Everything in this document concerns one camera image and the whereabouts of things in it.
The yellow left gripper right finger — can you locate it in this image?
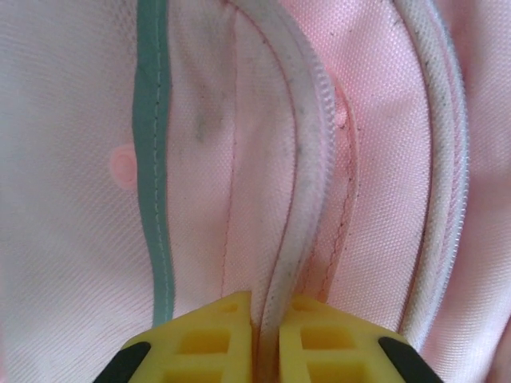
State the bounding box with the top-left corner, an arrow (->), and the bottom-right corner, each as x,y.
278,297 -> 444,383

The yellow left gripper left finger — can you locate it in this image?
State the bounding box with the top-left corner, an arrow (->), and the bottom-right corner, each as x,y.
93,290 -> 254,383

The pink student backpack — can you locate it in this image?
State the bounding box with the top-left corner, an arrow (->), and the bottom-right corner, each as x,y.
0,0 -> 511,383

